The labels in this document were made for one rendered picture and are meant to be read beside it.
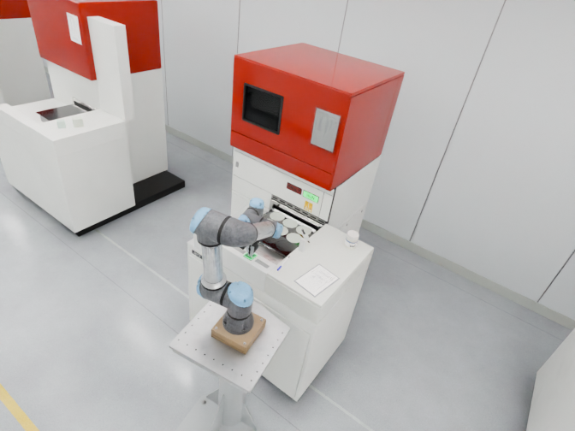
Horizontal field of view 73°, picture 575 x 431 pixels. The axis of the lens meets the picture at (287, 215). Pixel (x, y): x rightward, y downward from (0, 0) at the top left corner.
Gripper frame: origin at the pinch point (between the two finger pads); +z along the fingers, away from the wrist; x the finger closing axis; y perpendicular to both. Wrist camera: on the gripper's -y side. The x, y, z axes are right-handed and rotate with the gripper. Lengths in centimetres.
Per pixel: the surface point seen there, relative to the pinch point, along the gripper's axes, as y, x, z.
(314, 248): 31.5, -23.1, 0.9
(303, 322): -4.0, -42.4, 19.1
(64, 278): -36, 154, 97
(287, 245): 29.3, -6.4, 7.5
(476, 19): 207, -29, -114
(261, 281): -4.1, -12.7, 9.1
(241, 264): -4.1, 1.8, 5.7
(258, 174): 58, 42, -10
